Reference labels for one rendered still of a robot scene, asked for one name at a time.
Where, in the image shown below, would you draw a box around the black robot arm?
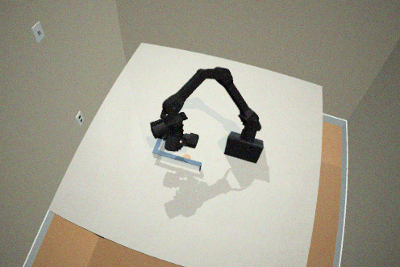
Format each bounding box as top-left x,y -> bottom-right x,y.
150,66 -> 261,152

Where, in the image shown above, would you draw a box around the clear l-shaped low walls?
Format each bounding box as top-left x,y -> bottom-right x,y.
152,140 -> 200,171

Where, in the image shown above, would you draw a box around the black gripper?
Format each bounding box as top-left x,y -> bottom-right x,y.
158,128 -> 199,149

